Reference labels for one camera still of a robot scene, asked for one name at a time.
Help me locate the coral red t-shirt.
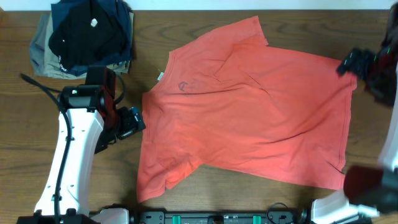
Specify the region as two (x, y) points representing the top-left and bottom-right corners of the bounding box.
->
(137, 17), (357, 202)

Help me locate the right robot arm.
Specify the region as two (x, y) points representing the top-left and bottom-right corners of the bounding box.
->
(302, 45), (397, 223)

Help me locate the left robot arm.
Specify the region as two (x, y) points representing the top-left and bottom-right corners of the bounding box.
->
(17, 84), (145, 224)

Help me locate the khaki folded garment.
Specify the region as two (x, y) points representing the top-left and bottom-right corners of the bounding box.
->
(43, 11), (134, 80)

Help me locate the grey folded garment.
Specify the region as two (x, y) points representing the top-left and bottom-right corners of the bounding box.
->
(29, 14), (49, 76)

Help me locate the navy folded garment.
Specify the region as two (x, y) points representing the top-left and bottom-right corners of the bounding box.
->
(49, 0), (132, 77)

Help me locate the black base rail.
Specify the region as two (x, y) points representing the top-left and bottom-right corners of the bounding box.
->
(130, 208), (311, 224)

